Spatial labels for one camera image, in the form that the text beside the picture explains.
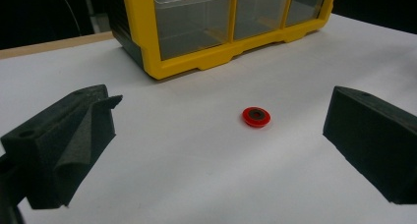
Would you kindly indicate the red round disc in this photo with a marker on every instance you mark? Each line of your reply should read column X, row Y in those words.
column 247, row 120

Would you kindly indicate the yellow black organizer cabinet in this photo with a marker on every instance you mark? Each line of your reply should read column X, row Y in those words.
column 144, row 37

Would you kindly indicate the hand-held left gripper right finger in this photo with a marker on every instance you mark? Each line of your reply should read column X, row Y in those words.
column 377, row 142

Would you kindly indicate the set of clear closed drawers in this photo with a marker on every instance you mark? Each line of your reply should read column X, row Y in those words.
column 193, row 27

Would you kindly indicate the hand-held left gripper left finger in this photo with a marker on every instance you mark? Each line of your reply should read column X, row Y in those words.
column 49, row 145

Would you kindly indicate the white table board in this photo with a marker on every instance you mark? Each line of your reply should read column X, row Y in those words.
column 196, row 171

